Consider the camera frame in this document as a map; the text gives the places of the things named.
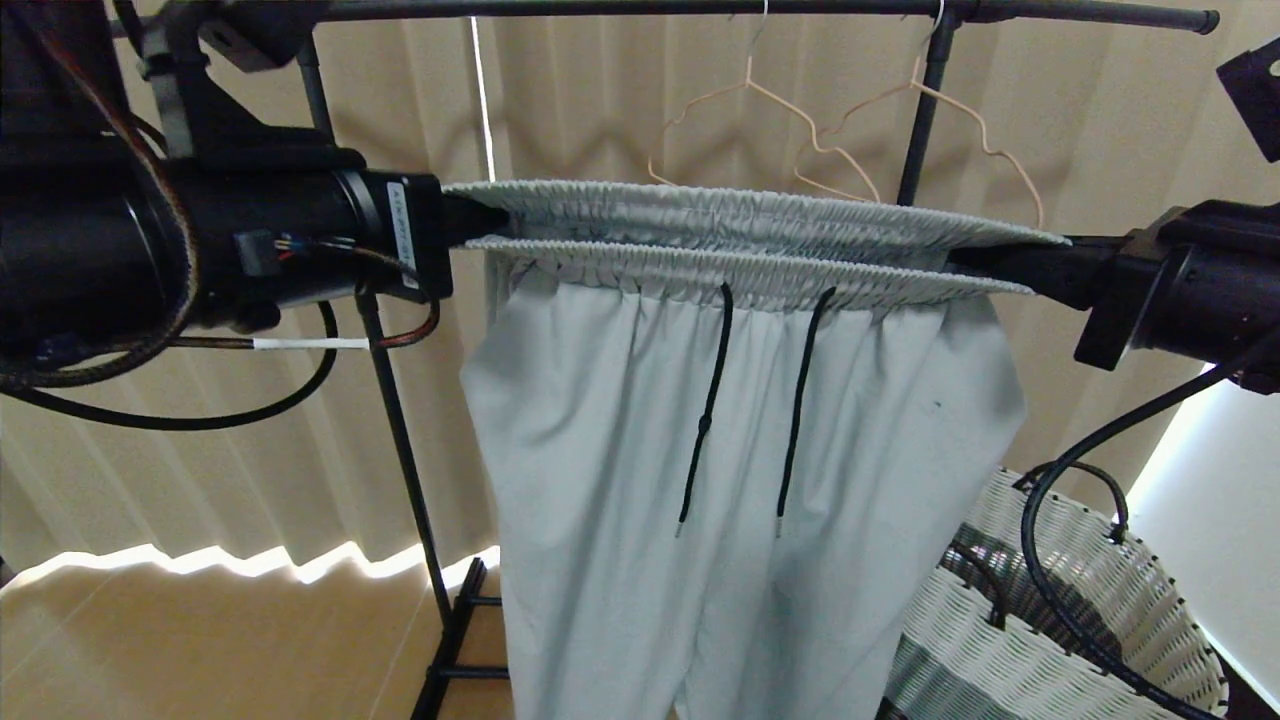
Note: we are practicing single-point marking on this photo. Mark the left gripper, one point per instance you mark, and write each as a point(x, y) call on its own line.
point(300, 240)

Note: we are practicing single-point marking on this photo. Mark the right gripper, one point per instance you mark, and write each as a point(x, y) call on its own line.
point(1200, 300)

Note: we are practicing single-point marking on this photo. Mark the pink clothes hanger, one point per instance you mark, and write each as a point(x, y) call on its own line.
point(915, 75)
point(748, 75)

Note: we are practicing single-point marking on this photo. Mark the pale grey shorts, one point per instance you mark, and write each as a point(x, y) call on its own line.
point(620, 450)

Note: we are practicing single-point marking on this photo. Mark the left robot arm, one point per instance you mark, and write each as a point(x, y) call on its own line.
point(50, 80)

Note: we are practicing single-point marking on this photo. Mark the white laundry basket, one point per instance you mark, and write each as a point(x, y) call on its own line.
point(1060, 560)

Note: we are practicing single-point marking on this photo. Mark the black clothes rack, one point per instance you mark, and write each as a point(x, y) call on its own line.
point(640, 8)

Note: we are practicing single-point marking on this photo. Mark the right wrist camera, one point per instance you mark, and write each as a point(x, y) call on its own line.
point(1255, 100)

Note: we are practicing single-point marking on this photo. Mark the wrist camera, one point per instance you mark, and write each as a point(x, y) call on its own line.
point(1255, 100)
point(260, 25)

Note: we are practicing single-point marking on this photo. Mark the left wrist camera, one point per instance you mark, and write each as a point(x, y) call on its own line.
point(260, 25)

